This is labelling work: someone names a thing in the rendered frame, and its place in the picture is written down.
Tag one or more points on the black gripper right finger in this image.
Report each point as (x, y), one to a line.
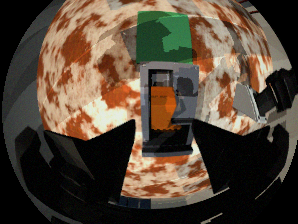
(224, 152)

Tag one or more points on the orange l-shaped part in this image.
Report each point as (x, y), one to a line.
(163, 105)

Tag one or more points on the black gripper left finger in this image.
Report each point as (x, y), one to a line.
(103, 158)

